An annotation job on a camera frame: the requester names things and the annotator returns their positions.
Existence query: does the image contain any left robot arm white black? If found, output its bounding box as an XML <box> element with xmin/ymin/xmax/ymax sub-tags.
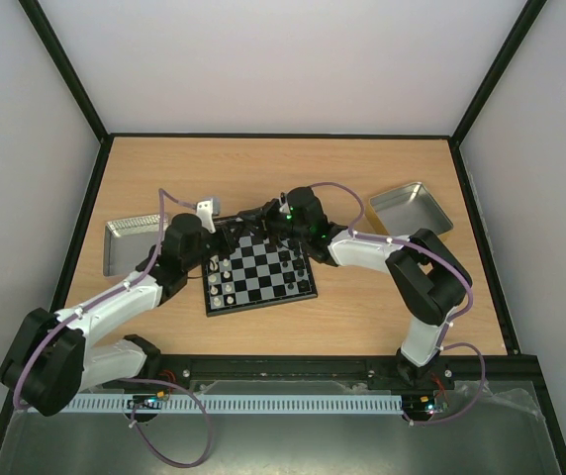
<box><xmin>0</xmin><ymin>214</ymin><xmax>241</xmax><ymax>416</ymax></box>

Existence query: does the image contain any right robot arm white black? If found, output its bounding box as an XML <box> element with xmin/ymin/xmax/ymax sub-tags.
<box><xmin>238</xmin><ymin>186</ymin><xmax>474</xmax><ymax>388</ymax></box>

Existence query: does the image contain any row of black chess pieces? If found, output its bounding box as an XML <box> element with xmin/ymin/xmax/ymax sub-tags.
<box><xmin>278</xmin><ymin>239</ymin><xmax>311</xmax><ymax>294</ymax></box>

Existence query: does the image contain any black grey chessboard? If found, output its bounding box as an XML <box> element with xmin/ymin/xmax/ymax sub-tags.
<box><xmin>201</xmin><ymin>229</ymin><xmax>318</xmax><ymax>318</ymax></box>

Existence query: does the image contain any silver metal tin lid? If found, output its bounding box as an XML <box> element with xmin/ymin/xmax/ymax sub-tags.
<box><xmin>102</xmin><ymin>214</ymin><xmax>159</xmax><ymax>283</ymax></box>

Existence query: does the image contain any gold metal tin box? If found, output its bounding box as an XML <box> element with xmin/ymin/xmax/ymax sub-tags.
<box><xmin>365</xmin><ymin>182</ymin><xmax>454</xmax><ymax>238</ymax></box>

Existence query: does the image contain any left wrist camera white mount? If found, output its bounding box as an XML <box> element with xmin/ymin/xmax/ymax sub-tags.
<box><xmin>195</xmin><ymin>196</ymin><xmax>221</xmax><ymax>234</ymax></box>

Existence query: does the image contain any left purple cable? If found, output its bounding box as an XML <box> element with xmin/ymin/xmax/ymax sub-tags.
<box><xmin>13</xmin><ymin>187</ymin><xmax>200</xmax><ymax>411</ymax></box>

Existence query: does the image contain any light blue cable duct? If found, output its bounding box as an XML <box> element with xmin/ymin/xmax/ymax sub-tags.
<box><xmin>63</xmin><ymin>394</ymin><xmax>403</xmax><ymax>416</ymax></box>

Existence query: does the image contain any black aluminium frame rail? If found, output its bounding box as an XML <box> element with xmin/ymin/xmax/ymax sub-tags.
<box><xmin>15</xmin><ymin>348</ymin><xmax>541</xmax><ymax>392</ymax></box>

